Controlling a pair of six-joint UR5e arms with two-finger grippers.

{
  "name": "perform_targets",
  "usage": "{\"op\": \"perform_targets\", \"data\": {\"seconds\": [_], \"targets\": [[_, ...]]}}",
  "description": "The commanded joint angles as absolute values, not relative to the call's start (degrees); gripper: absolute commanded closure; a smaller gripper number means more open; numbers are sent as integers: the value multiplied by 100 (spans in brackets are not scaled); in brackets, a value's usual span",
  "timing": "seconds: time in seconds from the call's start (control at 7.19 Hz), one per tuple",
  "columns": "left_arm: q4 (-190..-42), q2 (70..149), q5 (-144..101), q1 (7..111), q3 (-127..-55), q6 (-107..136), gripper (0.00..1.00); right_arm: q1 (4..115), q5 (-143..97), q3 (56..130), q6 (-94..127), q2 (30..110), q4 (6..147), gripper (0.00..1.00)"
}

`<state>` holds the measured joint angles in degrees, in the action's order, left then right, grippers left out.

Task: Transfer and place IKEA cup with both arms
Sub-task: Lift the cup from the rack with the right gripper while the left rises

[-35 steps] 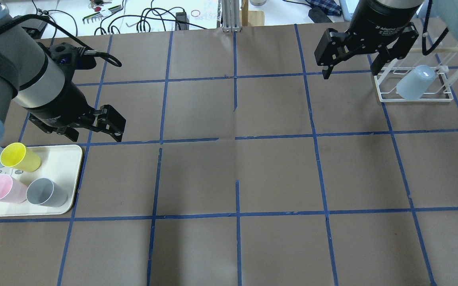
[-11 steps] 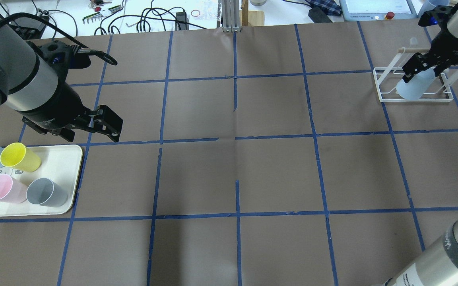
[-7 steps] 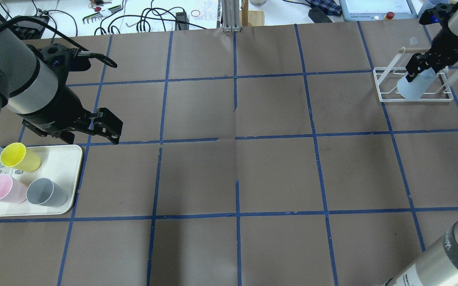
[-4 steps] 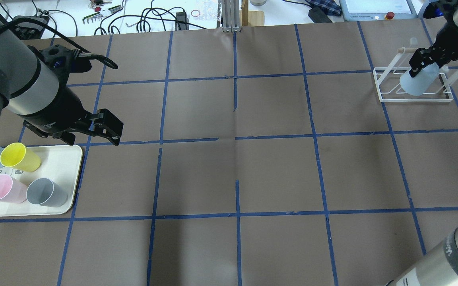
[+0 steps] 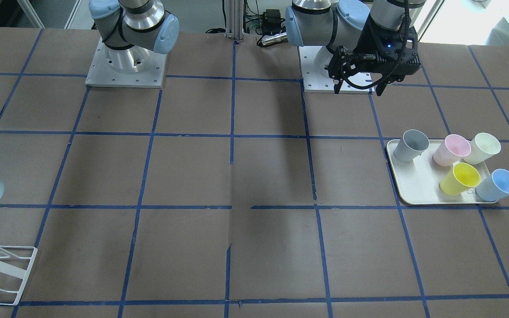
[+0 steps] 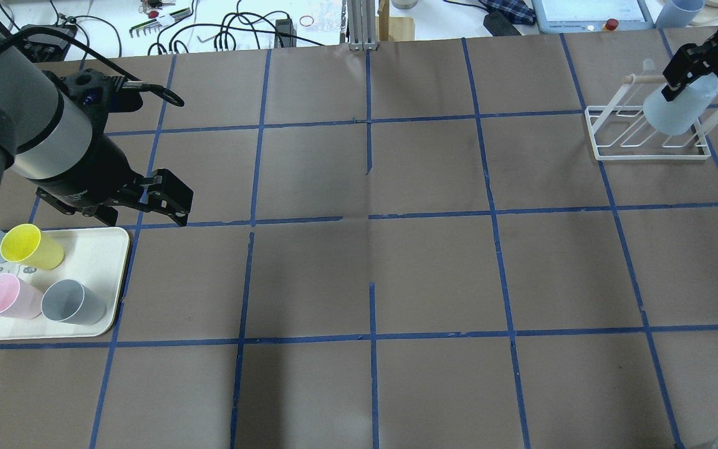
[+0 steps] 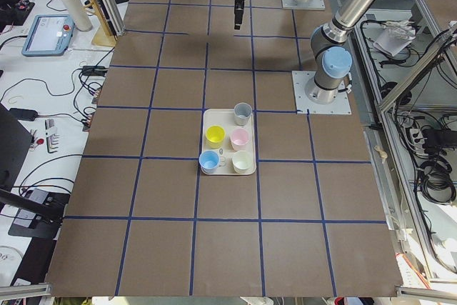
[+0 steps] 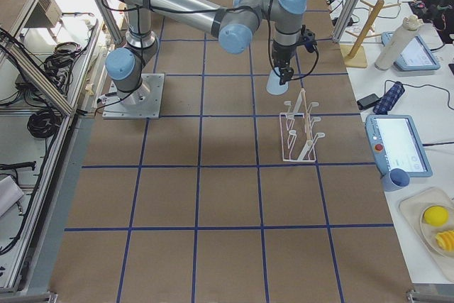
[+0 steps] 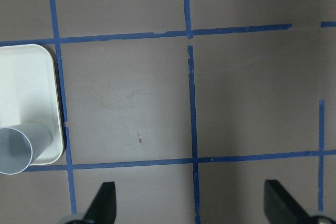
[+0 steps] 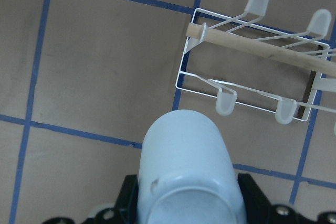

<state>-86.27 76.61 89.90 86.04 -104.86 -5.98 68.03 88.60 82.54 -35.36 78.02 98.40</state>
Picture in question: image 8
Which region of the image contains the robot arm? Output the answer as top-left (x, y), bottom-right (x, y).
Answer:
top-left (119, 0), bottom-right (317, 94)

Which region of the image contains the sliced lemon toy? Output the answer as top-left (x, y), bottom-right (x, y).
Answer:
top-left (435, 230), bottom-right (454, 252)

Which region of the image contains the black phone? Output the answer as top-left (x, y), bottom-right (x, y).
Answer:
top-left (356, 93), bottom-right (381, 111)

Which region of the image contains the wooden mug stand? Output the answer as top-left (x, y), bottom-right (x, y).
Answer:
top-left (340, 0), bottom-right (400, 68)

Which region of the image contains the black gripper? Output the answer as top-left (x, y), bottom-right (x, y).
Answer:
top-left (271, 40), bottom-right (297, 84)

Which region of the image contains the blue cup on desk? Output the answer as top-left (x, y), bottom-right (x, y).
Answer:
top-left (381, 168), bottom-right (410, 192)

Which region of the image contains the plaid fabric pouch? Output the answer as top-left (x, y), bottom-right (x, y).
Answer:
top-left (372, 82), bottom-right (405, 115)

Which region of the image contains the white cylinder bottle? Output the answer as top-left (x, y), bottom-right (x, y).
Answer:
top-left (375, 14), bottom-right (423, 70)

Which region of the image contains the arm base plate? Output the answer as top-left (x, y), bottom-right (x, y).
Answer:
top-left (102, 73), bottom-right (165, 119)

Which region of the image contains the aluminium frame post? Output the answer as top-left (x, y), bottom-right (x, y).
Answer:
top-left (331, 0), bottom-right (377, 44)

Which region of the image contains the white wire cup rack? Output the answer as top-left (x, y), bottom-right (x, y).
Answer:
top-left (279, 88), bottom-right (326, 163)

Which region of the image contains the blue teach pendant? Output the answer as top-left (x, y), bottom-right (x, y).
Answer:
top-left (365, 115), bottom-right (433, 177)
top-left (393, 35), bottom-right (441, 72)

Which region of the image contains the yellow lemon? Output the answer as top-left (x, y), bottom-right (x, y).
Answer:
top-left (423, 206), bottom-right (449, 227)

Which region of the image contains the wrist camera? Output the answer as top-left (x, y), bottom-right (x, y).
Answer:
top-left (301, 25), bottom-right (317, 53)

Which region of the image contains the black cable coil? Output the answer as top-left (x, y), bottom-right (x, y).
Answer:
top-left (27, 108), bottom-right (60, 139)

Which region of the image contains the beige tray with fruit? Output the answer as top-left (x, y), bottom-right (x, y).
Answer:
top-left (399, 187), bottom-right (453, 282)

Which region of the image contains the light blue plastic cup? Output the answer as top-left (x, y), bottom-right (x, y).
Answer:
top-left (266, 70), bottom-right (289, 96)

